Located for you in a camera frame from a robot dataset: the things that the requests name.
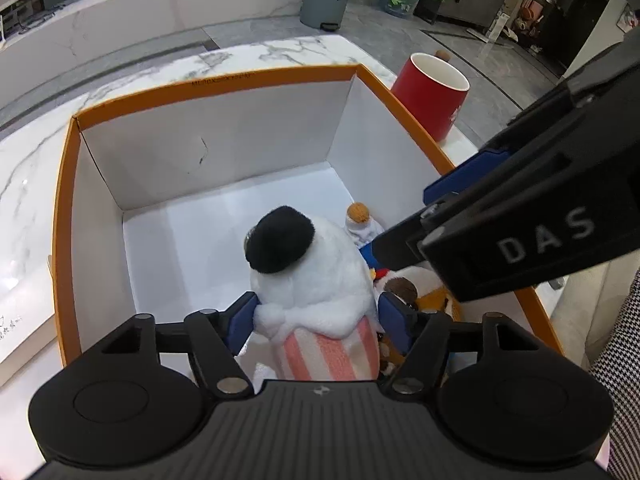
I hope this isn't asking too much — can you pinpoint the red mug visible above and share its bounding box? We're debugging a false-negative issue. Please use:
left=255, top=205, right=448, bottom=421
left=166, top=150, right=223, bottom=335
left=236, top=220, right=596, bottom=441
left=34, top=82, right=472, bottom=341
left=390, top=52, right=471, bottom=143

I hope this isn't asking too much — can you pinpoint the marble tv console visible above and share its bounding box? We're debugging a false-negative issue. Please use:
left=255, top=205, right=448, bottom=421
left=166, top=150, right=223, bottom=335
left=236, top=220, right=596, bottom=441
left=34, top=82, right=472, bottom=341
left=0, top=0, right=308, bottom=111

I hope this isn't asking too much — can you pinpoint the white striped plush toy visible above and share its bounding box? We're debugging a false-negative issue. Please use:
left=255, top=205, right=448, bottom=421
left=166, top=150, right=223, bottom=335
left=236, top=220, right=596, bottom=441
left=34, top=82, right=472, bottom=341
left=244, top=205, right=383, bottom=391

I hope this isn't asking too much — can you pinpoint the orange-rimmed white box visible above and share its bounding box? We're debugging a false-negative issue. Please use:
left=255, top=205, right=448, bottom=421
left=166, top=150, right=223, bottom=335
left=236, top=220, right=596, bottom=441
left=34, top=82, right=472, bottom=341
left=52, top=63, right=563, bottom=368

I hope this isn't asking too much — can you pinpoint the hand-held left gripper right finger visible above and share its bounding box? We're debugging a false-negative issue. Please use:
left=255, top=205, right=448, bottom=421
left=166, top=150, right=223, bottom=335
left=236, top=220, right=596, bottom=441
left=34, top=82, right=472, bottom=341
left=377, top=291, right=546, bottom=396

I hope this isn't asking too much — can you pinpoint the long white box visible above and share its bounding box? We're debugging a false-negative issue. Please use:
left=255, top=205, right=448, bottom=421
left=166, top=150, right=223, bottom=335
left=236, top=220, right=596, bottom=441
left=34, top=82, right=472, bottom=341
left=0, top=280, right=58, bottom=386

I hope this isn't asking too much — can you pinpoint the orange duck plush toy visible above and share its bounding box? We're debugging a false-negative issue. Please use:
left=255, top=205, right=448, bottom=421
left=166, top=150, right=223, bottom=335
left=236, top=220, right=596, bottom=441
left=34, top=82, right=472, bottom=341
left=345, top=201, right=463, bottom=367

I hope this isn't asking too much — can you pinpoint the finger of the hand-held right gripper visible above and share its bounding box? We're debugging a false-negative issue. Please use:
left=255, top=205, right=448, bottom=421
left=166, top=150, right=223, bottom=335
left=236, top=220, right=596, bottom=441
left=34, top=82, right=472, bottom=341
left=424, top=149, right=511, bottom=206
left=372, top=202, right=446, bottom=272

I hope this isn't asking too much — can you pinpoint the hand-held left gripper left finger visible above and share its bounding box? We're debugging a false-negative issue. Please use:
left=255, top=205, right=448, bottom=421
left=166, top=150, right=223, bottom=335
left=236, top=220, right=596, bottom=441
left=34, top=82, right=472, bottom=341
left=97, top=290, right=261, bottom=396

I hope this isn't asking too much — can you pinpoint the houndstooth garment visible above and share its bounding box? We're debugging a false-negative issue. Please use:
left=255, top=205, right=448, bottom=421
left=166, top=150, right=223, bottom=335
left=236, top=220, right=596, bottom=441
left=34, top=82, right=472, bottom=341
left=587, top=267, right=640, bottom=480

